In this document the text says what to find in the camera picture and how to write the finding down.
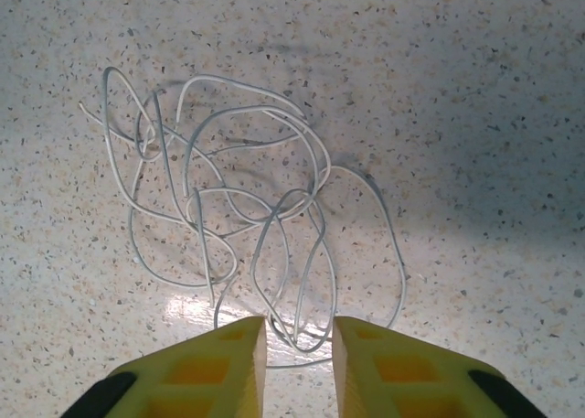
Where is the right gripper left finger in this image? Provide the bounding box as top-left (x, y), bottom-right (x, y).
top-left (58, 316), bottom-right (269, 418)

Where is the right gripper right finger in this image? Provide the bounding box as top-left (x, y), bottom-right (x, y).
top-left (331, 316), bottom-right (548, 418)

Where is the thin white cable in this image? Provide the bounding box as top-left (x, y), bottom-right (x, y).
top-left (182, 161), bottom-right (408, 369)
top-left (78, 66), bottom-right (333, 309)

